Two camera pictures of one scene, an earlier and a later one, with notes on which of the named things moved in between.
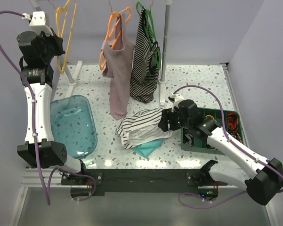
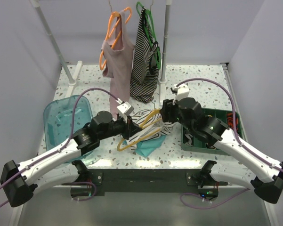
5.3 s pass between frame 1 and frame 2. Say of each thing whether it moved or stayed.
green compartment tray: stayed
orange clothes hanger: stayed
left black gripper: moved
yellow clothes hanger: moved
